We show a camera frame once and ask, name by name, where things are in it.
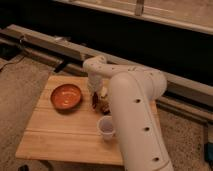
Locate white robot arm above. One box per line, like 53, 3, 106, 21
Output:
83, 56, 174, 171

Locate orange ceramic bowl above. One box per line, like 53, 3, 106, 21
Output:
50, 84, 82, 110

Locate white ceramic cup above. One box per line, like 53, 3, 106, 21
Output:
97, 116, 115, 141

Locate white rectangular packet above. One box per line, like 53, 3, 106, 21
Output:
100, 87, 108, 98

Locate dark snack bar wrapper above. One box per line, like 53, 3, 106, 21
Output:
100, 101, 110, 115

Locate wooden table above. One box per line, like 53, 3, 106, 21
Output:
15, 75, 161, 167

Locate black cable on floor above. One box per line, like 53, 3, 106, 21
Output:
0, 53, 28, 73

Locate metal floor rail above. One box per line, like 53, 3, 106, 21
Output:
0, 25, 213, 122

